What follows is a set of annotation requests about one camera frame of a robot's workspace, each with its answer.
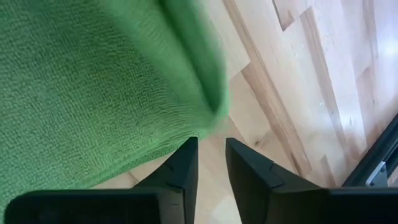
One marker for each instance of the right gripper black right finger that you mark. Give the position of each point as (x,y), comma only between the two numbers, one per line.
(258,193)

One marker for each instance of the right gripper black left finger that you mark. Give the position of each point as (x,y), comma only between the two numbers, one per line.
(174,186)

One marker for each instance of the green microfiber towel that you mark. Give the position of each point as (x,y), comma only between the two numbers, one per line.
(93,93)

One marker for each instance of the black aluminium frame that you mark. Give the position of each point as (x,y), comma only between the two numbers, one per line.
(373,155)

